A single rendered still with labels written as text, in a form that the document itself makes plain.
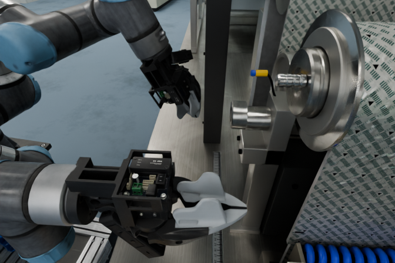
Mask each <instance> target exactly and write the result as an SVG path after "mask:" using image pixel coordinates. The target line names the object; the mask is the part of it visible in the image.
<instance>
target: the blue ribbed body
mask: <svg viewBox="0 0 395 263"><path fill-rule="evenodd" d="M303 255H304V259H305V261H306V263H395V250H393V249H390V248H388V249H386V250H385V251H383V250H382V249H381V248H375V249H374V250H371V249H370V248H368V247H364V248H362V249H361V250H360V249H359V248H357V247H355V246H352V247H351V248H350V250H349V249H348V248H347V247H345V246H343V245H341V246H339V249H338V251H337V248H336V247H335V246H334V245H328V246H327V253H326V250H325V247H324V246H322V244H317V245H316V248H315V252H314V249H313V246H312V245H311V244H308V243H307V244H305V245H304V252H303Z"/></svg>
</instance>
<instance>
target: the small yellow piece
mask: <svg viewBox="0 0 395 263"><path fill-rule="evenodd" d="M250 75H251V76H261V77H267V76H268V78H269V80H270V83H271V87H272V93H273V96H276V94H275V90H274V85H273V80H272V78H271V76H270V75H269V74H268V70H251V72H250Z"/></svg>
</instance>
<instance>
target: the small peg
mask: <svg viewBox="0 0 395 263"><path fill-rule="evenodd" d="M306 83H307V77H306V75H305V74H299V75H298V74H289V73H287V74H284V73H278V74H277V75H276V78H275V85H276V86H277V87H292V88H297V87H298V88H305V86H306Z"/></svg>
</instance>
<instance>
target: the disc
mask: <svg viewBox="0 0 395 263"><path fill-rule="evenodd" d="M321 27H330V28H333V29H334V30H335V31H336V32H337V33H338V34H339V35H340V37H341V39H342V42H343V45H344V49H345V53H346V61H347V79H346V88H345V92H344V98H343V101H342V105H341V108H340V110H339V113H338V115H337V117H336V119H335V121H334V123H333V124H332V126H331V127H330V128H329V129H328V131H326V132H325V133H323V134H321V135H319V136H310V135H308V134H306V133H305V132H304V131H303V130H302V129H301V127H300V126H299V124H298V122H297V119H295V124H296V128H297V131H298V133H299V136H300V138H301V139H302V141H303V142H304V144H305V145H306V146H307V147H308V148H310V149H311V150H313V151H319V152H324V151H329V150H331V149H332V148H334V147H336V146H337V145H338V144H339V143H340V142H341V141H342V140H343V138H344V137H345V135H346V134H347V132H348V131H349V129H350V128H351V126H352V124H353V122H354V119H355V117H356V114H357V111H358V109H359V105H360V101H361V96H362V93H363V86H364V75H365V56H364V46H363V40H362V37H361V34H360V31H359V28H358V26H357V24H356V22H355V21H354V19H353V18H352V16H351V15H350V14H349V13H347V12H346V11H344V10H342V9H329V10H327V11H325V12H323V13H322V14H321V15H320V16H318V17H317V18H316V19H315V21H314V22H313V23H312V24H311V26H310V28H309V29H308V31H307V32H306V34H305V36H304V39H303V41H302V44H301V46H300V48H302V47H303V45H304V43H305V41H306V40H307V38H308V37H309V36H310V34H311V33H312V32H314V31H315V30H316V29H318V28H321Z"/></svg>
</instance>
